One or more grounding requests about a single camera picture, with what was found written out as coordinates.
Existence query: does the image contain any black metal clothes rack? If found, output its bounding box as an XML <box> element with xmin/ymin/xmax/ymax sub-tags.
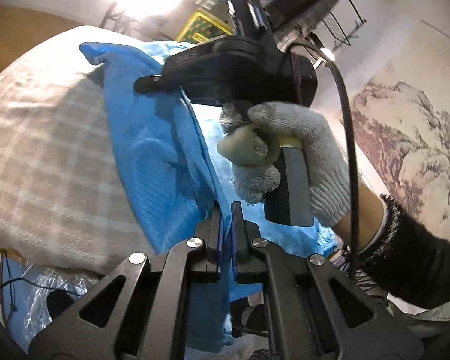
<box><xmin>244</xmin><ymin>0</ymin><xmax>368</xmax><ymax>51</ymax></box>

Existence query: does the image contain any pile of folded dark clothes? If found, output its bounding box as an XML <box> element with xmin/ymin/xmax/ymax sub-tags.
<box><xmin>247</xmin><ymin>0</ymin><xmax>346</xmax><ymax>42</ymax></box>

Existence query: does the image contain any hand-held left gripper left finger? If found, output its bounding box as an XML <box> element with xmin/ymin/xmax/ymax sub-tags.
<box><xmin>28</xmin><ymin>200</ymin><xmax>226</xmax><ymax>360</ymax></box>

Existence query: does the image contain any blue garment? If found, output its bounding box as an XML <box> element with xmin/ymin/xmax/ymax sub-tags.
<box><xmin>79</xmin><ymin>39</ymin><xmax>340</xmax><ymax>353</ymax></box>

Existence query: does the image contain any yellow green printed box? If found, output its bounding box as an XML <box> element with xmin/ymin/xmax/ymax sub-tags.
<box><xmin>176</xmin><ymin>9</ymin><xmax>235</xmax><ymax>44</ymax></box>

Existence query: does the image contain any person's right forearm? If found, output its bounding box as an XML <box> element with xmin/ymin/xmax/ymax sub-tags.
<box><xmin>332</xmin><ymin>185</ymin><xmax>450</xmax><ymax>310</ymax></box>

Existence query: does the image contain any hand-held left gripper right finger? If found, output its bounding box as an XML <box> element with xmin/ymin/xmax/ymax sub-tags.
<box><xmin>230</xmin><ymin>202</ymin><xmax>425</xmax><ymax>360</ymax></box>

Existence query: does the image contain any clear plastic bag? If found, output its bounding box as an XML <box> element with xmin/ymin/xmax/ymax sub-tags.
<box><xmin>0</xmin><ymin>259</ymin><xmax>106</xmax><ymax>346</ymax></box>

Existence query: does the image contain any person's right hand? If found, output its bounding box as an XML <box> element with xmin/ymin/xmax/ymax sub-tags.
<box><xmin>217</xmin><ymin>100</ymin><xmax>352</xmax><ymax>229</ymax></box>

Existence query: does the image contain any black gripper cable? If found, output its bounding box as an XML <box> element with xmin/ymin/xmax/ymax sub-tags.
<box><xmin>287</xmin><ymin>41</ymin><xmax>361</xmax><ymax>282</ymax></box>

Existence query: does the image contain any black white striped cloth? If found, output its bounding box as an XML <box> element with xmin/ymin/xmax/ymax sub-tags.
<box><xmin>328</xmin><ymin>245</ymin><xmax>389</xmax><ymax>308</ymax></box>

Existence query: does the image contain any beige checked blanket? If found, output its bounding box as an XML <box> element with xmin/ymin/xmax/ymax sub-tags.
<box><xmin>0</xmin><ymin>24</ymin><xmax>181</xmax><ymax>274</ymax></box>

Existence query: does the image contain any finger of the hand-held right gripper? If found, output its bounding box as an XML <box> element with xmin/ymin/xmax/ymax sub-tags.
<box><xmin>134</xmin><ymin>76</ymin><xmax>184</xmax><ymax>94</ymax></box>

